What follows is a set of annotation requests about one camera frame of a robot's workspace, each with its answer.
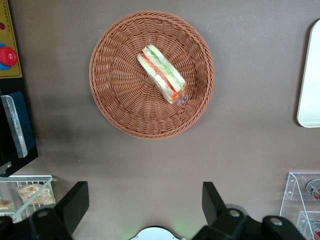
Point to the red emergency stop button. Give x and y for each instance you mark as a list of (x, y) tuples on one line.
[(7, 56)]

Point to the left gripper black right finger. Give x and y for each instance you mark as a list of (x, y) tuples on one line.
[(210, 200)]

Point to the round brown wicker basket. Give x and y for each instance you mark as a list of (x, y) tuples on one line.
[(120, 100)]

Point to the black control box yellow panel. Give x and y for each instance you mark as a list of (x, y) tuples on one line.
[(15, 85)]

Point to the red aluminium cola bottle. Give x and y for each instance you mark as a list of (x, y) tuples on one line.
[(315, 190), (316, 230)]

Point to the clear acrylic bottle rack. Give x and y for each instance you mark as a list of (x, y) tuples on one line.
[(292, 185)]

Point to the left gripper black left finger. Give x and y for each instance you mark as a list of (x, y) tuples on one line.
[(75, 200)]

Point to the beige plastic tray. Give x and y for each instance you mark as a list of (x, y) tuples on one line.
[(311, 87)]

